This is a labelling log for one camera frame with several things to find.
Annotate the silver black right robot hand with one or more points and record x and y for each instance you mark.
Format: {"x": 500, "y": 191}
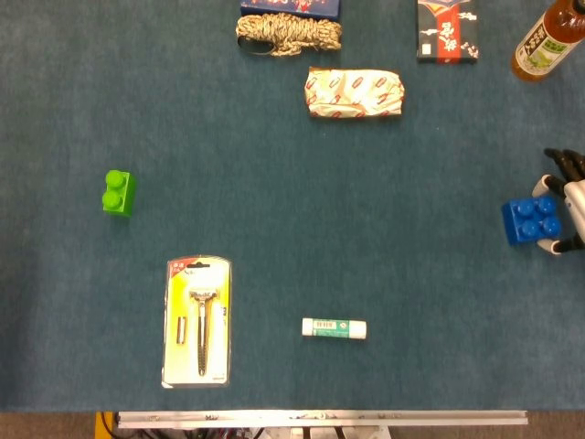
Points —
{"x": 577, "y": 201}

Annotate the blue toy brick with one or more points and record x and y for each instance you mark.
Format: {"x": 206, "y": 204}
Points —
{"x": 514, "y": 231}

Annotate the green toy brick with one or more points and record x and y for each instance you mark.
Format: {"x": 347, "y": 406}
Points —
{"x": 122, "y": 196}

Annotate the amber tea bottle green label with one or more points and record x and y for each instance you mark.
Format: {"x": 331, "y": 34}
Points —
{"x": 541, "y": 50}

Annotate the black red patterned box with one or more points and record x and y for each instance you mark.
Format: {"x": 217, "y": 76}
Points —
{"x": 448, "y": 32}

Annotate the cream red wrapped package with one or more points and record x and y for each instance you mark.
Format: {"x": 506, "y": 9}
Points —
{"x": 354, "y": 91}

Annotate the white green glue stick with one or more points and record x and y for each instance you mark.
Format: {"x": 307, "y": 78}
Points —
{"x": 333, "y": 329}

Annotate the blue felt table cloth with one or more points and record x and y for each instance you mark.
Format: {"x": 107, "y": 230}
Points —
{"x": 292, "y": 219}

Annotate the long dark blue box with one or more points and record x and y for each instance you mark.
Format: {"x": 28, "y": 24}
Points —
{"x": 274, "y": 7}

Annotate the yellow razor blister pack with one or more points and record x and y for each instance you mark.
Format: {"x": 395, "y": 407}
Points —
{"x": 183, "y": 370}

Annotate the aluminium profile rail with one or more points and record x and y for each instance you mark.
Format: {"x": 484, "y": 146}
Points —
{"x": 320, "y": 418}

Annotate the yellow frame part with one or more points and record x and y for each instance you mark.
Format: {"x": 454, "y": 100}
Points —
{"x": 103, "y": 425}

